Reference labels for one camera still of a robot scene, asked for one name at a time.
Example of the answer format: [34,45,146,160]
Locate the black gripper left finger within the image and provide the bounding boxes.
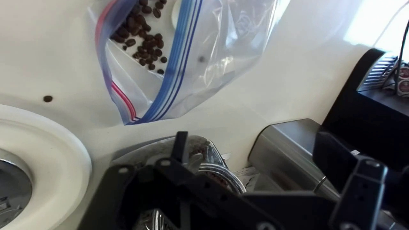
[79,130,274,230]

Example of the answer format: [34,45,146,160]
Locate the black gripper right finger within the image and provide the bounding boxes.
[315,132,389,230]

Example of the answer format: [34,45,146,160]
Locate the black coffee machine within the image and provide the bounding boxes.
[321,47,409,171]

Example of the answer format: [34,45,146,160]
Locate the clear zip plastic bag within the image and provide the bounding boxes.
[88,0,292,126]

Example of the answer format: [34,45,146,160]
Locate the coffee beans inside bag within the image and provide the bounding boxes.
[111,0,171,75]

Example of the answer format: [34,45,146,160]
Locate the stainless steel bin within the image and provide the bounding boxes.
[247,118,343,202]

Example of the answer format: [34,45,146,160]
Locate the patterned pod box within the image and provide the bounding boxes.
[383,63,409,98]

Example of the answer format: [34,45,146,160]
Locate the white plate with strainer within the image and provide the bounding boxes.
[0,103,94,230]

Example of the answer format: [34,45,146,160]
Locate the black power cable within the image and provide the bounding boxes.
[394,18,409,91]

